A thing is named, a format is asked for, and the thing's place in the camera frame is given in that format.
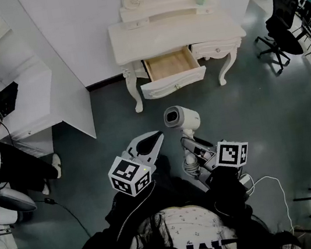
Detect black floor cable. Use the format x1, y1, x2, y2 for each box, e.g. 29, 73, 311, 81
34, 191, 93, 247

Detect person's left forearm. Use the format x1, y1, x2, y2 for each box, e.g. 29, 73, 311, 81
100, 180, 166, 247

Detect white hair dryer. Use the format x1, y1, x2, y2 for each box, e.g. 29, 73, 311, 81
162, 101, 211, 182

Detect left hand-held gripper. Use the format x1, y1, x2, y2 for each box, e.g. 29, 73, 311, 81
102, 130, 174, 200

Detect person's legs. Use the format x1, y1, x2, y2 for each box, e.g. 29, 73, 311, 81
148, 148, 212, 212

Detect person's right forearm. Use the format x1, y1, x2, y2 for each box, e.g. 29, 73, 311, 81
204, 162, 256, 224

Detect white drawer with brass knob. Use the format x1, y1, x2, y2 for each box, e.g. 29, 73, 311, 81
189, 36, 243, 64

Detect person's torso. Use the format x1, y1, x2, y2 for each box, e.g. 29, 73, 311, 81
80, 186, 303, 249

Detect black flat box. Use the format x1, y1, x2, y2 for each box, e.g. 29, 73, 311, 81
0, 80, 24, 118

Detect grey shell seat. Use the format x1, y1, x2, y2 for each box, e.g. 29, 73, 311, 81
0, 183, 38, 218

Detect thin grey gripper cable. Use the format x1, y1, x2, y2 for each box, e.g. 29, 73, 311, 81
107, 180, 165, 242

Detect white cable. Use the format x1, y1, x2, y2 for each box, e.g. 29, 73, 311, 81
241, 172, 296, 243

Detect large white wooden drawer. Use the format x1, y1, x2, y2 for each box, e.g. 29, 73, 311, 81
135, 42, 210, 102

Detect white dressing table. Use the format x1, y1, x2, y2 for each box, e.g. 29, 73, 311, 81
106, 0, 256, 116

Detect black power adapter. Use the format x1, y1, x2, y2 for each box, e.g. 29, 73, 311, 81
43, 196, 58, 207

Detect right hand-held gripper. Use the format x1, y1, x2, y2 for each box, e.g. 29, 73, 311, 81
180, 128, 255, 195

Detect white partition panel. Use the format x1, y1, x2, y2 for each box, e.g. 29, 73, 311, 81
0, 0, 98, 152

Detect white desk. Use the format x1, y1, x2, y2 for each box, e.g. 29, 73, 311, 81
0, 51, 69, 164

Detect small cabled device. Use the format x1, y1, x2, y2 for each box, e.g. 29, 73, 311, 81
236, 172, 256, 197

